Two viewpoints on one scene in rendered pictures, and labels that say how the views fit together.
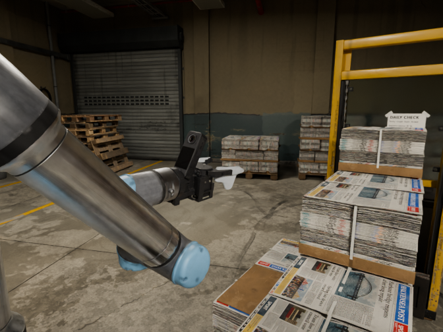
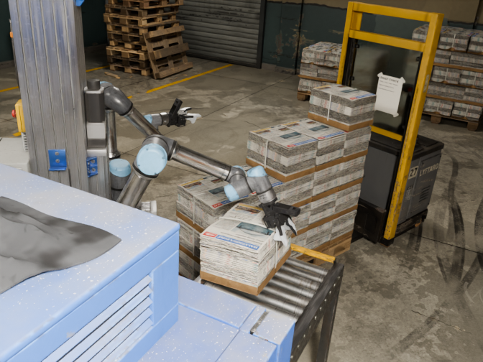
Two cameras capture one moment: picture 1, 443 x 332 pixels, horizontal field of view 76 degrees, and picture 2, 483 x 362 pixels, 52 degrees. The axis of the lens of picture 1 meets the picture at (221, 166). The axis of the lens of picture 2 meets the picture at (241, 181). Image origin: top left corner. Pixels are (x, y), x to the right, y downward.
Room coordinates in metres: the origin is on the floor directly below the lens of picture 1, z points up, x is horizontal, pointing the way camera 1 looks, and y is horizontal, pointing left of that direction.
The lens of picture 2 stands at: (-2.00, -0.97, 2.15)
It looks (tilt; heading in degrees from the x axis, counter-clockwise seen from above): 25 degrees down; 13
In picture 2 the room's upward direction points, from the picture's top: 4 degrees clockwise
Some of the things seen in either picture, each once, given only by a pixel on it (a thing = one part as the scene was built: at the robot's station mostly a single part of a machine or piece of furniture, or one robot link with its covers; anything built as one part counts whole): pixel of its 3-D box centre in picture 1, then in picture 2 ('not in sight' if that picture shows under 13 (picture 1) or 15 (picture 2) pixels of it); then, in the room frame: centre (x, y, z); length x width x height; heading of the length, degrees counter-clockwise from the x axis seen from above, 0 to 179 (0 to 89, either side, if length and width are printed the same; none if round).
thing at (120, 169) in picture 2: not in sight; (119, 172); (0.27, 0.25, 0.98); 0.13 x 0.12 x 0.14; 50
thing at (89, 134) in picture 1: (91, 142); (145, 33); (6.79, 3.09, 0.65); 1.33 x 0.94 x 1.30; 171
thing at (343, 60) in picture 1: (335, 166); (339, 113); (2.07, -0.84, 0.97); 0.09 x 0.09 x 1.75; 56
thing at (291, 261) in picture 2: not in sight; (284, 260); (0.05, -0.75, 0.77); 0.47 x 0.05 x 0.05; 77
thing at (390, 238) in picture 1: (358, 224); (281, 152); (1.04, -0.53, 0.95); 0.38 x 0.29 x 0.23; 56
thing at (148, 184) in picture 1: (132, 193); (151, 121); (0.55, 0.18, 1.21); 0.11 x 0.08 x 0.09; 140
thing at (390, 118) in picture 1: (391, 127); (380, 85); (1.90, -1.12, 1.28); 0.57 x 0.01 x 0.65; 56
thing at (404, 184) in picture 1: (374, 180); (313, 128); (1.27, -0.70, 1.06); 0.37 x 0.28 x 0.01; 57
